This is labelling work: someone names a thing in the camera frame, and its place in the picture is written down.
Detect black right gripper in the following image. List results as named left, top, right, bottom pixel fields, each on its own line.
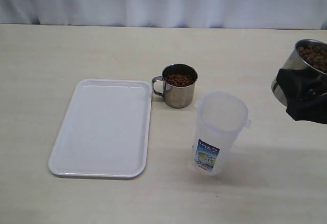
left=276, top=68, right=326, bottom=124

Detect steel mug with pellets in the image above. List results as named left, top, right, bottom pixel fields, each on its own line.
left=152, top=63, right=198, bottom=109

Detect white curtain backdrop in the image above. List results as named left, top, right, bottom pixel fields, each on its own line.
left=1, top=0, right=326, bottom=29

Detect clear plastic container with label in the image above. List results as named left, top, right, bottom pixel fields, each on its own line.
left=192, top=91, right=251, bottom=176

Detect white plastic tray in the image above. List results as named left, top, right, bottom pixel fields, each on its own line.
left=48, top=79, right=152, bottom=179

